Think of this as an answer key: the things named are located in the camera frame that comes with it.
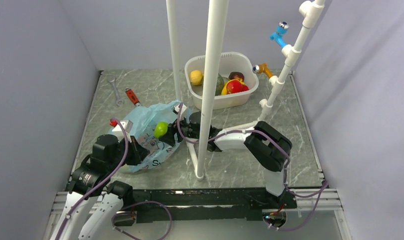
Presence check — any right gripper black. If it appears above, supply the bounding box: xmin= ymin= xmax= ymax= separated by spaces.
xmin=160 ymin=113 xmax=204 ymax=147

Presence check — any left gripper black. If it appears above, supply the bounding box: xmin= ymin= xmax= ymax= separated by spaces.
xmin=107 ymin=134 xmax=150 ymax=171

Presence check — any green fake fruit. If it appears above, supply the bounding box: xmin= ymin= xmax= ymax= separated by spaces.
xmin=154 ymin=121 xmax=169 ymax=139

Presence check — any light blue plastic bag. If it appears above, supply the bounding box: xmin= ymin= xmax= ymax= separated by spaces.
xmin=119 ymin=100 xmax=180 ymax=173

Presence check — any green netted fake melon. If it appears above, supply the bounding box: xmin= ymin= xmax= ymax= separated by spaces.
xmin=215 ymin=74 xmax=225 ymax=96

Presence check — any yellow fake lemon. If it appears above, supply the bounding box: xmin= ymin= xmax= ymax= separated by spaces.
xmin=189 ymin=70 xmax=204 ymax=86

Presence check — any pink fake peach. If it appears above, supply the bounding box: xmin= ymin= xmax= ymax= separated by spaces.
xmin=226 ymin=79 xmax=243 ymax=94

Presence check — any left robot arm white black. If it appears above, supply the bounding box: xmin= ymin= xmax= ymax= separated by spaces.
xmin=50 ymin=134 xmax=150 ymax=240

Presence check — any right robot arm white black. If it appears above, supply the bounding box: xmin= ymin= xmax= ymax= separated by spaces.
xmin=154 ymin=112 xmax=292 ymax=208

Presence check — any red fake apple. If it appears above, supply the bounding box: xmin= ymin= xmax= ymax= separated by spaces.
xmin=242 ymin=85 xmax=249 ymax=92

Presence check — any dark brown fake fruit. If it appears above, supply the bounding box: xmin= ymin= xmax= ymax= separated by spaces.
xmin=228 ymin=71 xmax=245 ymax=82

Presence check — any white plastic basket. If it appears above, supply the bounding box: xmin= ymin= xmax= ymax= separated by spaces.
xmin=184 ymin=51 xmax=259 ymax=110

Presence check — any silver open-end wrench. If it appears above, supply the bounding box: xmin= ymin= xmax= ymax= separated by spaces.
xmin=108 ymin=78 xmax=124 ymax=106

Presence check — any orange toy faucet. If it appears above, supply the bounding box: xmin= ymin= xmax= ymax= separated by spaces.
xmin=252 ymin=63 xmax=274 ymax=78

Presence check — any blue toy faucet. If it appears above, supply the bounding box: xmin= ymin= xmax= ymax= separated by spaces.
xmin=270 ymin=21 xmax=289 ymax=48

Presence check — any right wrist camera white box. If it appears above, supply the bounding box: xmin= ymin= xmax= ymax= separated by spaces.
xmin=173 ymin=102 xmax=188 ymax=118

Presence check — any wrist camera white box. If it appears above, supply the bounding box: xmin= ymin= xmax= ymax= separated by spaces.
xmin=173 ymin=102 xmax=188 ymax=118
xmin=108 ymin=119 xmax=133 ymax=139

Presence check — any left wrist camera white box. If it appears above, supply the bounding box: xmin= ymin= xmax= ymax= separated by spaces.
xmin=108 ymin=119 xmax=133 ymax=139

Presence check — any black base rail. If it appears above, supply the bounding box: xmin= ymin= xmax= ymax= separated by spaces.
xmin=113 ymin=187 xmax=297 ymax=227

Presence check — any red handled adjustable wrench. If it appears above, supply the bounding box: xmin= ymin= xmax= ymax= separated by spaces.
xmin=125 ymin=87 xmax=142 ymax=107

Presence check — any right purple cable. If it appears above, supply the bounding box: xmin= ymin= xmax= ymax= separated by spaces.
xmin=176 ymin=101 xmax=330 ymax=233

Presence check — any white PVC pipe frame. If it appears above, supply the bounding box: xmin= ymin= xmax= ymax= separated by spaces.
xmin=165 ymin=0 xmax=326 ymax=181

